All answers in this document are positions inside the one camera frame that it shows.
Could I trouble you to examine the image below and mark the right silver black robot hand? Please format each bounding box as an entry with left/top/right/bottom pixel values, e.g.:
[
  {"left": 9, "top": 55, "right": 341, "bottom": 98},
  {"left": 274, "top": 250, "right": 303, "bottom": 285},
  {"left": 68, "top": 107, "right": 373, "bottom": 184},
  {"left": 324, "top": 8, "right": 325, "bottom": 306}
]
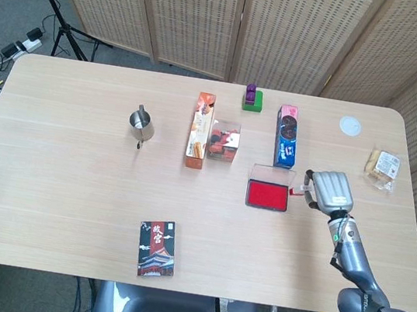
[{"left": 299, "top": 166, "right": 360, "bottom": 218}]

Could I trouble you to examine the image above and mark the red ink pad clear lid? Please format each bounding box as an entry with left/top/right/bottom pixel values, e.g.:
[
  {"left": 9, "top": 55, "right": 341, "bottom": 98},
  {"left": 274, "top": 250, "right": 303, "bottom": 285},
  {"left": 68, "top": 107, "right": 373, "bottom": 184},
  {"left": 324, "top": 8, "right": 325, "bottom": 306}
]
[{"left": 242, "top": 162, "right": 298, "bottom": 215}]

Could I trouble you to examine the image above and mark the clear packet of biscuits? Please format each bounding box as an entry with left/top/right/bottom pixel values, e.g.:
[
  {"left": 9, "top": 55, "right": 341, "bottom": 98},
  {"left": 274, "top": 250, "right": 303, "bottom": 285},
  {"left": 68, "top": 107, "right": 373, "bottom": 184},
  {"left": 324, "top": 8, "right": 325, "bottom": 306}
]
[{"left": 360, "top": 147, "right": 405, "bottom": 195}]

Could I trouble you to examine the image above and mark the white round table grommet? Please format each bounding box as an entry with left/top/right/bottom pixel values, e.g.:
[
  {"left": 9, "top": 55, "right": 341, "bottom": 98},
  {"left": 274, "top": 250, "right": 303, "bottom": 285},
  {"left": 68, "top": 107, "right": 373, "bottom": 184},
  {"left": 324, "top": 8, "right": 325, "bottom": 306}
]
[{"left": 337, "top": 115, "right": 365, "bottom": 139}]

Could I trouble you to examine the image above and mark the blue pink cookie box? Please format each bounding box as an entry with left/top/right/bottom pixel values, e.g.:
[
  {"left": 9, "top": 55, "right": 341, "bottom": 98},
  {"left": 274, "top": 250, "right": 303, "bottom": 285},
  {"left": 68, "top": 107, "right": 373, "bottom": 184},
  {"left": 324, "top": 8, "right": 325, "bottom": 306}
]
[{"left": 268, "top": 103, "right": 305, "bottom": 171}]

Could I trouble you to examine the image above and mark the green toy block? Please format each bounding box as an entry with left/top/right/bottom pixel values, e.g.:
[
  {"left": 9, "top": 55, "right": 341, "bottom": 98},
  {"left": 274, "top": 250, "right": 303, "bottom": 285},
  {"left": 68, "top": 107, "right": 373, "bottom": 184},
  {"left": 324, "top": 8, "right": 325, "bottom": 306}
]
[{"left": 241, "top": 88, "right": 265, "bottom": 113}]

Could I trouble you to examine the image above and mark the clear coffee capsule box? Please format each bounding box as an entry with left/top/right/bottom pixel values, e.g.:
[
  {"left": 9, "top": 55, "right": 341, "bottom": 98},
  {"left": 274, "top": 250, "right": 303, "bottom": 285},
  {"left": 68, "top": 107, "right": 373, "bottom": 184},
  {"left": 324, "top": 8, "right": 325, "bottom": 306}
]
[{"left": 205, "top": 117, "right": 243, "bottom": 165}]

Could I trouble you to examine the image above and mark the purple toy block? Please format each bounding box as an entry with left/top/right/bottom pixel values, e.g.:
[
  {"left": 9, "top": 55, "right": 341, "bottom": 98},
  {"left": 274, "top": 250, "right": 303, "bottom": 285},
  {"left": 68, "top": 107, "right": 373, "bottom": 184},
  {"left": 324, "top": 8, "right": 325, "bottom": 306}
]
[{"left": 243, "top": 83, "right": 258, "bottom": 104}]

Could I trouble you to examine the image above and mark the white power strip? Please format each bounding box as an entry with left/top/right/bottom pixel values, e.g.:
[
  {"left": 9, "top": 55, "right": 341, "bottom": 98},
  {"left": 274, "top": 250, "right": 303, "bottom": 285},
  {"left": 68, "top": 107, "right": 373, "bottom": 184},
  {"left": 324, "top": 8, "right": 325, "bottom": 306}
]
[{"left": 12, "top": 34, "right": 43, "bottom": 56}]

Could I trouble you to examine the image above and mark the orange biscuit stick box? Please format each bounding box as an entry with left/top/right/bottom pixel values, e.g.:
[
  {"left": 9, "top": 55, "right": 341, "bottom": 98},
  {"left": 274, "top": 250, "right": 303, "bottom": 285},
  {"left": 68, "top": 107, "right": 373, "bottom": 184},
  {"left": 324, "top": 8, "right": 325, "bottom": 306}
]
[{"left": 183, "top": 91, "right": 218, "bottom": 172}]

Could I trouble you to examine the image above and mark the black power adapter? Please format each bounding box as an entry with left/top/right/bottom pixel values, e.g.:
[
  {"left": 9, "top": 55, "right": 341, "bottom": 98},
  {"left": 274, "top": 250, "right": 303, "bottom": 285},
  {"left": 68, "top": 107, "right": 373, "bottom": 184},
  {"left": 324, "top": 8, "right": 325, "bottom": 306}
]
[{"left": 26, "top": 27, "right": 46, "bottom": 43}]

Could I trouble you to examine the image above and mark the black tripod stand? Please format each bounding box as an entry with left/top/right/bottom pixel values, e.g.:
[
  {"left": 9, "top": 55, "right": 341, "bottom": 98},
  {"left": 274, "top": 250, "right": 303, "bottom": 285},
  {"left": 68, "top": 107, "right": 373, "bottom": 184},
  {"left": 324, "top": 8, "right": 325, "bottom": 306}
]
[{"left": 2, "top": 0, "right": 121, "bottom": 66}]

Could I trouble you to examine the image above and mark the stainless steel milk pitcher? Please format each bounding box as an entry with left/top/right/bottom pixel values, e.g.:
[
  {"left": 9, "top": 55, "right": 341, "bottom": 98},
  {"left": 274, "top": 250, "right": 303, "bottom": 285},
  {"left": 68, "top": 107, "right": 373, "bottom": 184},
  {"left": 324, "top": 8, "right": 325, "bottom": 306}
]
[{"left": 125, "top": 103, "right": 159, "bottom": 153}]

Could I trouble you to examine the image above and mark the black red palace print box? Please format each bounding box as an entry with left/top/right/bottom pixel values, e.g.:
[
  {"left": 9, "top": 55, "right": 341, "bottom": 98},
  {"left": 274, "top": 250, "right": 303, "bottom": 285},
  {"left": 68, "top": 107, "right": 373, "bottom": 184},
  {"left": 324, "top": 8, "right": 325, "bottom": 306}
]
[{"left": 132, "top": 216, "right": 182, "bottom": 283}]

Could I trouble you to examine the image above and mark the wooden rattan folding screen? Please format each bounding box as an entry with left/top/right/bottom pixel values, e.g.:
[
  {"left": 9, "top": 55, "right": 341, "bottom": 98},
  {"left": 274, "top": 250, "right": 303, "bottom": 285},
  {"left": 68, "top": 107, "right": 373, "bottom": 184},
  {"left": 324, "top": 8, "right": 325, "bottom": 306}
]
[{"left": 3, "top": 0, "right": 417, "bottom": 271}]

